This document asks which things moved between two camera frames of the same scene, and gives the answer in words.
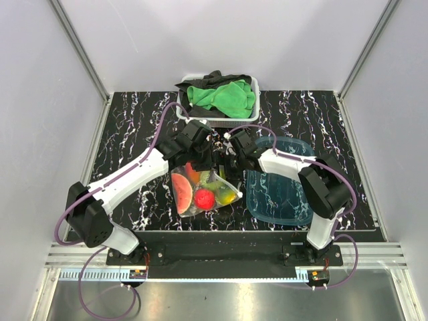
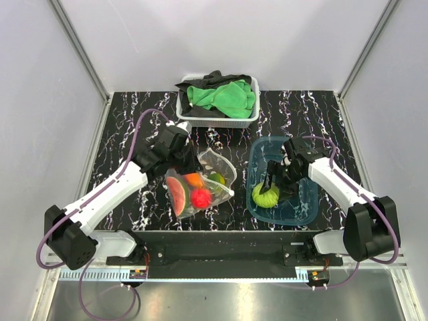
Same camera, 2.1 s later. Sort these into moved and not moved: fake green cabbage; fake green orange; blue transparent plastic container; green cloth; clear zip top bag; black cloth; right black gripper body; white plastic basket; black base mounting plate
Moved: fake green orange; right black gripper body; clear zip top bag; fake green cabbage
Not moved: black cloth; white plastic basket; blue transparent plastic container; black base mounting plate; green cloth
